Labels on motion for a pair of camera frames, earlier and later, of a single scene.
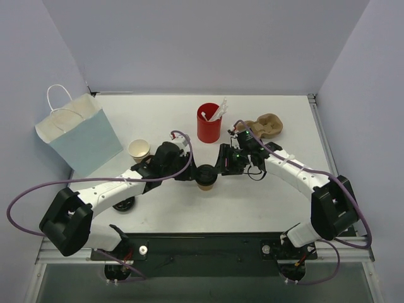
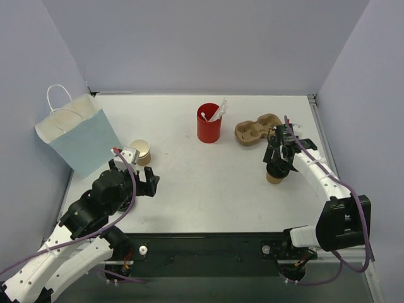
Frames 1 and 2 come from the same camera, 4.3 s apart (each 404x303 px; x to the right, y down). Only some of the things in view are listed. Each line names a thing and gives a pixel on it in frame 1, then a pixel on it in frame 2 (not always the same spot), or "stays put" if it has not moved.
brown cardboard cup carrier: x=267 y=125 stays put
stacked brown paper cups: x=139 y=149 stays put
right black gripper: x=225 y=160 to x=273 y=154
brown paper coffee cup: x=205 y=187 to x=273 y=180
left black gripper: x=189 y=170 to x=142 y=185
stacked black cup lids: x=125 y=205 stays put
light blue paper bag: x=78 y=130 stays put
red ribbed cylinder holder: x=208 y=131 stays put
